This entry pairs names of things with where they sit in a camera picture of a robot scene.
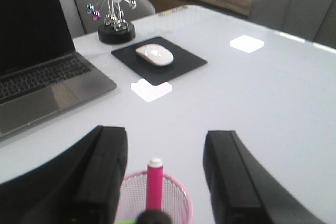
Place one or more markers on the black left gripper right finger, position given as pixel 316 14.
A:
pixel 241 190

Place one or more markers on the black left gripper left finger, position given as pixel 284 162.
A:
pixel 80 185

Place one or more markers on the pink highlighter pen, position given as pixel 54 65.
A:
pixel 154 184

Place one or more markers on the green highlighter pen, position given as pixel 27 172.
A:
pixel 132 221

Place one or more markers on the pink mesh pen holder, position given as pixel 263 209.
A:
pixel 176 202

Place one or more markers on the grey laptop computer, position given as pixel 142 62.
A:
pixel 41 72

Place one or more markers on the black mouse pad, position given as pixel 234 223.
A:
pixel 184 61

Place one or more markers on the white computer mouse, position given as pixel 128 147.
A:
pixel 155 54

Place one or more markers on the ferris wheel desk ornament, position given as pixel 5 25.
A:
pixel 115 28

